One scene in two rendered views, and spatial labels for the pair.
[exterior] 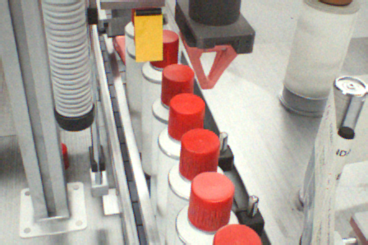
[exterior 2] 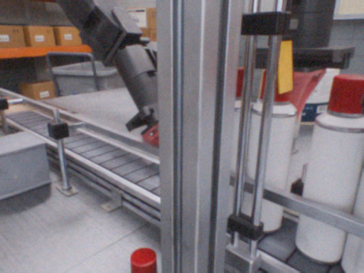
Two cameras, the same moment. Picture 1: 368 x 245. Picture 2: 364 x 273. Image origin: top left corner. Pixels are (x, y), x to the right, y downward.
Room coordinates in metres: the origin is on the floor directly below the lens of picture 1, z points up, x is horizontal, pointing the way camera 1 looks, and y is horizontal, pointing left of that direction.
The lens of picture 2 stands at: (0.23, 0.30, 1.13)
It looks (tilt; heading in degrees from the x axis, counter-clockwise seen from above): 20 degrees down; 330
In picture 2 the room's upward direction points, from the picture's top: straight up
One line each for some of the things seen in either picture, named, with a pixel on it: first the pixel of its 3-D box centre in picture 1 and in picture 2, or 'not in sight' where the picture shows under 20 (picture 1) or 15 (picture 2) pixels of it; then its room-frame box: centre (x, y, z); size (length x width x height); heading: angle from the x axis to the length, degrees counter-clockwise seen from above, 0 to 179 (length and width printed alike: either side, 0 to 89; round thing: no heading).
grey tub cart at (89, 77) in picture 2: not in sight; (99, 98); (3.22, -0.52, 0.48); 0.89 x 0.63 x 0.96; 136
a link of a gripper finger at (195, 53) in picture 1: (207, 50); (286, 89); (0.50, -0.02, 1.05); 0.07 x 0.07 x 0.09; 17
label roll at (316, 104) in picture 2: not in sight; (296, 92); (0.83, -0.46, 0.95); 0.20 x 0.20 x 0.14
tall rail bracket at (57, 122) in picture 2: not in sight; (72, 148); (0.80, 0.21, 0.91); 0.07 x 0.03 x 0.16; 106
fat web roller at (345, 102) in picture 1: (329, 150); not in sight; (0.43, -0.18, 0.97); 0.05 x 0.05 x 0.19
